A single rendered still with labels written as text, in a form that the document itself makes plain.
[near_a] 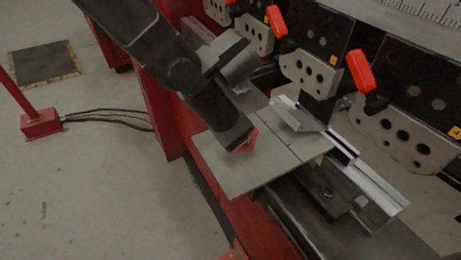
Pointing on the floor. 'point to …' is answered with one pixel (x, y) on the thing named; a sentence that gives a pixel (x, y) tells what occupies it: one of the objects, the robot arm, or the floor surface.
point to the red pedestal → (39, 127)
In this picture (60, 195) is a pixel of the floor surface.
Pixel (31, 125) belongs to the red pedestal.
